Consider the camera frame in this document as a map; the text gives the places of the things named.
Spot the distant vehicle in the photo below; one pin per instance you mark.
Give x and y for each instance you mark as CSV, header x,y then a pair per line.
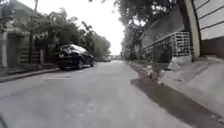
x,y
103,58

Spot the black car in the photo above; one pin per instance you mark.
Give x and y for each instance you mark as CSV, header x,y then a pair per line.
x,y
74,56

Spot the grey concrete road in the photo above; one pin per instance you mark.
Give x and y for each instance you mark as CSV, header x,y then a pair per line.
x,y
83,96

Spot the ornamental lattice fence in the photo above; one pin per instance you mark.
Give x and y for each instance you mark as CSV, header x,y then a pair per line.
x,y
163,48

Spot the row of trees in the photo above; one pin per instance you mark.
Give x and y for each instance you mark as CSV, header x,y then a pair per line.
x,y
70,31

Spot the trees behind lattice fence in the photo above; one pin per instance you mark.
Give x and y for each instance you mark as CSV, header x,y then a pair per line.
x,y
143,16

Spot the dark roadside gutter strip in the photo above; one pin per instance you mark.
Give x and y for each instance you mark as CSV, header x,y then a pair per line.
x,y
166,96

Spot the concrete kerb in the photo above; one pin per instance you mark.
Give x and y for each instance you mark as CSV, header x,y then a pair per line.
x,y
26,75

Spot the utility pole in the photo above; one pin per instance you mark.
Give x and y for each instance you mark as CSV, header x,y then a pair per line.
x,y
32,30

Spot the raised concrete pavement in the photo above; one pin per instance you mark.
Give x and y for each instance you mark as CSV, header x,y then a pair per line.
x,y
200,83

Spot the building with pale slatted gate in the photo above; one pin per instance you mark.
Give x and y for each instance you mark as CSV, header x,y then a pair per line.
x,y
208,26

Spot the house with gated wall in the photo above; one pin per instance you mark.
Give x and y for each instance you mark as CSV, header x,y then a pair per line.
x,y
16,43

